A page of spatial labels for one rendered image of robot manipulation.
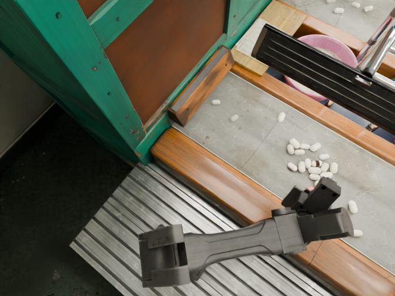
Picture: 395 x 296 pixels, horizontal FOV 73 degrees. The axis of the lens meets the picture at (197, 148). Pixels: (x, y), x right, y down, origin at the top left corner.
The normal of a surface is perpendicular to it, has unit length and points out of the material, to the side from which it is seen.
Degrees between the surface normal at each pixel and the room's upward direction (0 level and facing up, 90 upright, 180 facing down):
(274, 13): 0
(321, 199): 50
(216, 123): 0
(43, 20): 90
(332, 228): 41
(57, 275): 0
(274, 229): 20
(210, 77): 66
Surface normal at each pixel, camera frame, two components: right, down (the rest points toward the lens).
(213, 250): 0.30, -0.37
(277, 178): -0.04, -0.33
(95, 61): 0.81, 0.55
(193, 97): 0.73, 0.37
